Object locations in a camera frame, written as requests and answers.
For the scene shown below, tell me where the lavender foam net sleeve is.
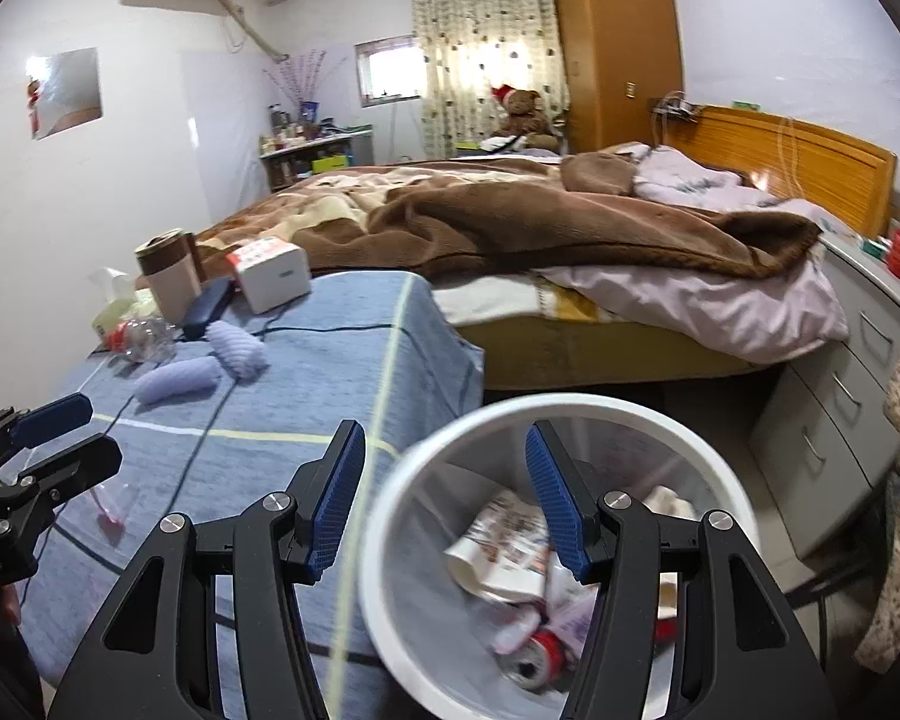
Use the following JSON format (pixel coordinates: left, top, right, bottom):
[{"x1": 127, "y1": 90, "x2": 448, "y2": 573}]
[{"x1": 134, "y1": 356, "x2": 222, "y2": 406}]

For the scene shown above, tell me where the clear plastic cola bottle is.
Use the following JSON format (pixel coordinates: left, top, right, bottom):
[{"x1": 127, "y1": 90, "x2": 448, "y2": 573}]
[{"x1": 105, "y1": 317, "x2": 175, "y2": 364}]

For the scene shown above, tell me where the red soda can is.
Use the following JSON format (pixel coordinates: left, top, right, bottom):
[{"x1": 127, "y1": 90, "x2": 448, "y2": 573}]
[{"x1": 500, "y1": 629, "x2": 567, "y2": 692}]

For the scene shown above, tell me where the paper wrapper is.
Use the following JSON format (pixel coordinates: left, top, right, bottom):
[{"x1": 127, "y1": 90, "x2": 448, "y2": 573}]
[{"x1": 443, "y1": 489, "x2": 551, "y2": 605}]

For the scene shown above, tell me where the red box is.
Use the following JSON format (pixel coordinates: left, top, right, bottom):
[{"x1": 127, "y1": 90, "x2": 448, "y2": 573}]
[{"x1": 653, "y1": 614, "x2": 679, "y2": 647}]

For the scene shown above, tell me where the pink white small box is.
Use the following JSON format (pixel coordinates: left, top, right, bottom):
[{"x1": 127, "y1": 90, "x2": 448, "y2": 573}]
[{"x1": 489, "y1": 587, "x2": 596, "y2": 658}]

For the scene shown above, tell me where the white trash bin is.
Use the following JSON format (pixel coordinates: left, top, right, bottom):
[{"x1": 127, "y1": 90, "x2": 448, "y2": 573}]
[{"x1": 359, "y1": 394, "x2": 758, "y2": 718}]

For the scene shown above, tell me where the person's hand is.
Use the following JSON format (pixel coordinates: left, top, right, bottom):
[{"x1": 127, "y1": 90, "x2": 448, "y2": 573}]
[{"x1": 0, "y1": 585, "x2": 22, "y2": 628}]

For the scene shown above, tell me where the small plastic wrapper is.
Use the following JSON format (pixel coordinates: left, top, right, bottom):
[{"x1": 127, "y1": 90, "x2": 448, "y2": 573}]
[{"x1": 91, "y1": 481, "x2": 136, "y2": 541}]

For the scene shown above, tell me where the blue checked table cloth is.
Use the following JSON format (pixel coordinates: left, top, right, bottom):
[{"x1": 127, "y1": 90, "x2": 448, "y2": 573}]
[{"x1": 19, "y1": 271, "x2": 484, "y2": 684}]

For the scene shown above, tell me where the green tissue box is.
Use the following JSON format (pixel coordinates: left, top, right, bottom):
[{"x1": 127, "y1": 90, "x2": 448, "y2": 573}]
[{"x1": 91, "y1": 266, "x2": 159, "y2": 346}]

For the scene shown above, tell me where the dark blue glasses case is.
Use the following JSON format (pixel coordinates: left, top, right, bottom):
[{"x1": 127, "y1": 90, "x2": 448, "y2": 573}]
[{"x1": 180, "y1": 277, "x2": 235, "y2": 341}]

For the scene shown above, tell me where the grey drawer cabinet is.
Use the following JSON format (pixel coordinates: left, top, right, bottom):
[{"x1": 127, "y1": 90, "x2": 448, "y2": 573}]
[{"x1": 749, "y1": 234, "x2": 900, "y2": 557}]

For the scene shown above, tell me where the brown beige tumbler cup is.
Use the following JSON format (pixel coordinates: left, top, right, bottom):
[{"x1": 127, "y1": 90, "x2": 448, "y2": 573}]
[{"x1": 134, "y1": 227, "x2": 205, "y2": 325}]

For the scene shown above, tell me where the white orange tissue pack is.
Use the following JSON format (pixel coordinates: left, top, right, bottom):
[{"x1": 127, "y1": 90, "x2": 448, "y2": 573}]
[{"x1": 227, "y1": 238, "x2": 312, "y2": 314}]

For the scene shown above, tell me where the pink quilt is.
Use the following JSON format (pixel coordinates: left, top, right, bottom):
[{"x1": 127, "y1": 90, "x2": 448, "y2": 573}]
[{"x1": 539, "y1": 142, "x2": 854, "y2": 364}]

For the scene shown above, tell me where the bed mattress base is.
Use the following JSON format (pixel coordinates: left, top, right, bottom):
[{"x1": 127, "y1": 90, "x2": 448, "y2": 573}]
[{"x1": 432, "y1": 275, "x2": 756, "y2": 392}]

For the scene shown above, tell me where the cluttered side desk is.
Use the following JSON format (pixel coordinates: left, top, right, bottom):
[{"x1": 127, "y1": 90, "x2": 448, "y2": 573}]
[{"x1": 260, "y1": 128, "x2": 375, "y2": 192}]

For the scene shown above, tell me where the brown fleece blanket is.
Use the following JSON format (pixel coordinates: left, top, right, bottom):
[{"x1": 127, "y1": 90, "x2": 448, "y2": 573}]
[{"x1": 193, "y1": 151, "x2": 821, "y2": 280}]

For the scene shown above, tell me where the dried branches vase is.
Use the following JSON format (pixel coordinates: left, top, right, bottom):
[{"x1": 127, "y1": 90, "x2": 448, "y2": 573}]
[{"x1": 263, "y1": 46, "x2": 351, "y2": 124}]

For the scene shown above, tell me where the wooden bed headboard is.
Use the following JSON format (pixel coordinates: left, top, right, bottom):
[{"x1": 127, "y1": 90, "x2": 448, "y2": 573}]
[{"x1": 660, "y1": 106, "x2": 898, "y2": 238}]

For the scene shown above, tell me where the small window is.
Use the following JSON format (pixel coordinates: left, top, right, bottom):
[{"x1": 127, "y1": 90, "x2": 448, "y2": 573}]
[{"x1": 354, "y1": 36, "x2": 425, "y2": 107}]

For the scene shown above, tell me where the teddy bear with santa hat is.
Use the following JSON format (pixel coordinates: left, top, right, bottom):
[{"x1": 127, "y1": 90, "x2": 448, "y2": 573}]
[{"x1": 493, "y1": 85, "x2": 560, "y2": 153}]

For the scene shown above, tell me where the patterned curtain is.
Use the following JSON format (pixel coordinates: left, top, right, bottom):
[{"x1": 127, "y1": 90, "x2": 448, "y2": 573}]
[{"x1": 411, "y1": 0, "x2": 571, "y2": 158}]

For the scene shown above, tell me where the wooden wardrobe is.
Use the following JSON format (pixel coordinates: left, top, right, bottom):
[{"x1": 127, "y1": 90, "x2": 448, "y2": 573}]
[{"x1": 554, "y1": 0, "x2": 683, "y2": 151}]

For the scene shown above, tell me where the wall mirror sticker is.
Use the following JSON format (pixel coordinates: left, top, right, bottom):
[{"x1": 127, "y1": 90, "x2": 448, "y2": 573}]
[{"x1": 25, "y1": 47, "x2": 103, "y2": 140}]

